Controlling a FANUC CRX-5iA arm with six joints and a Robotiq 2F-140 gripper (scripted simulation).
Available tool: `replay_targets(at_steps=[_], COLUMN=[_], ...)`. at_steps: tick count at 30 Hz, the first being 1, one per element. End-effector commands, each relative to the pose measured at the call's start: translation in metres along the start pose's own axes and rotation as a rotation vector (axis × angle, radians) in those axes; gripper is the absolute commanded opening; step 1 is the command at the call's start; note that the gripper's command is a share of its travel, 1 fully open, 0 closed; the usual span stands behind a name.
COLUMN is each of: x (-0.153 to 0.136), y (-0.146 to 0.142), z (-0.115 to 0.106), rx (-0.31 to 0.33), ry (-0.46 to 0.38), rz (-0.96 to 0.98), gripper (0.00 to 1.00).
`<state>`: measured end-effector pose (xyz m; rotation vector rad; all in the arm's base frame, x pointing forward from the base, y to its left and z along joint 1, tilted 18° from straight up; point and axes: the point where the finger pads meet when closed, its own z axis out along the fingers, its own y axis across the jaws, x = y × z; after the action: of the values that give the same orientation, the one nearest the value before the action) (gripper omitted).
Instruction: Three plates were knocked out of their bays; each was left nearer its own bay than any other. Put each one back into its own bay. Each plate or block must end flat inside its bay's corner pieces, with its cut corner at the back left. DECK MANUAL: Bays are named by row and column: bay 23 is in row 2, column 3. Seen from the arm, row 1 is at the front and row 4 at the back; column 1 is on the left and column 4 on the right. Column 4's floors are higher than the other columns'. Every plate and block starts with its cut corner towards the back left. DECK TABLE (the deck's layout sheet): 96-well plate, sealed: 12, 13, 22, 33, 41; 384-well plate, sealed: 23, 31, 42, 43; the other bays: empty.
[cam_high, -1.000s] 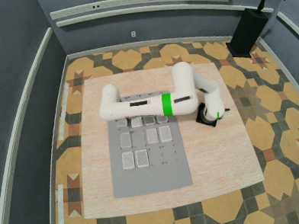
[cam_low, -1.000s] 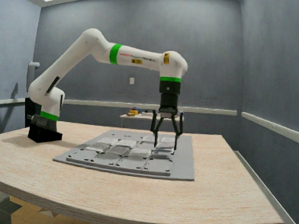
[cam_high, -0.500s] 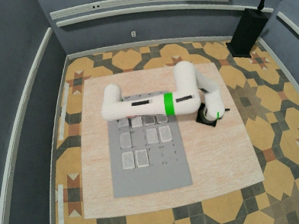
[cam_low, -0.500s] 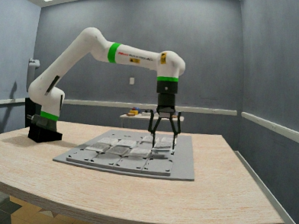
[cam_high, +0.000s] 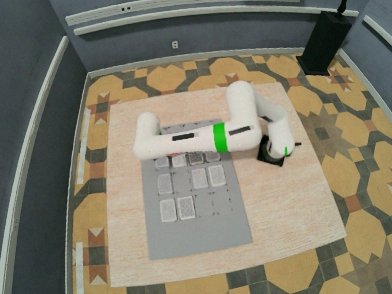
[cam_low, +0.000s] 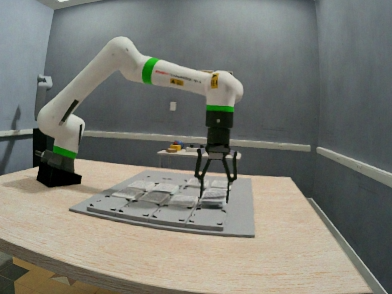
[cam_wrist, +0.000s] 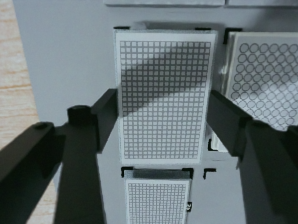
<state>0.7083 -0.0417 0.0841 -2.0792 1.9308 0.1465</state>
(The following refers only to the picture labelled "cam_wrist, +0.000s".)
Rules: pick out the grey deck plate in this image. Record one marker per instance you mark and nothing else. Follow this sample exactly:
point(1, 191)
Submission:
point(67, 51)

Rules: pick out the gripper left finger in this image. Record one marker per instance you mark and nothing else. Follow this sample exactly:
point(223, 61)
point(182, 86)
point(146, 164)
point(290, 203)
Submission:
point(29, 162)

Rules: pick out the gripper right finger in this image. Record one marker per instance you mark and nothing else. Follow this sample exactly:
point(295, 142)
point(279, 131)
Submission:
point(269, 176)

